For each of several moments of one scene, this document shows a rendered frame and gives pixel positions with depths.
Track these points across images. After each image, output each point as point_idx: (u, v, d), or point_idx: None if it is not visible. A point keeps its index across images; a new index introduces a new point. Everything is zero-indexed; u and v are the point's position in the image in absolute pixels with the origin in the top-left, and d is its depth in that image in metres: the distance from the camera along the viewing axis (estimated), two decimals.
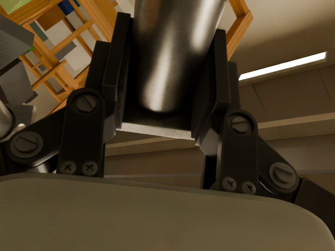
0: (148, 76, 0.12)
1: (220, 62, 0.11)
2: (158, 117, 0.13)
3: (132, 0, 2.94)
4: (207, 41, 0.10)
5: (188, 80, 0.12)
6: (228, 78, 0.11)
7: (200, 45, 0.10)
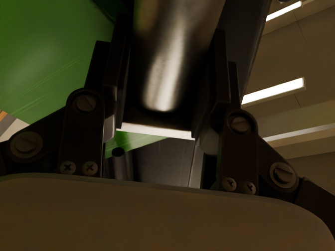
0: (148, 75, 0.12)
1: (220, 62, 0.11)
2: (158, 117, 0.13)
3: None
4: (206, 40, 0.10)
5: (188, 79, 0.12)
6: (228, 78, 0.11)
7: (200, 44, 0.10)
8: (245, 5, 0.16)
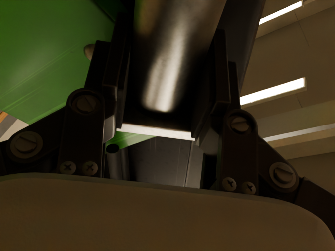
0: (148, 75, 0.11)
1: (220, 62, 0.11)
2: (158, 118, 0.13)
3: None
4: (207, 40, 0.10)
5: (188, 80, 0.12)
6: (228, 78, 0.11)
7: (201, 44, 0.10)
8: None
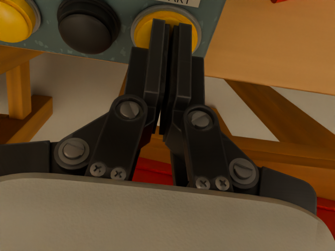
0: None
1: (184, 57, 0.11)
2: None
3: None
4: None
5: None
6: (190, 73, 0.11)
7: None
8: None
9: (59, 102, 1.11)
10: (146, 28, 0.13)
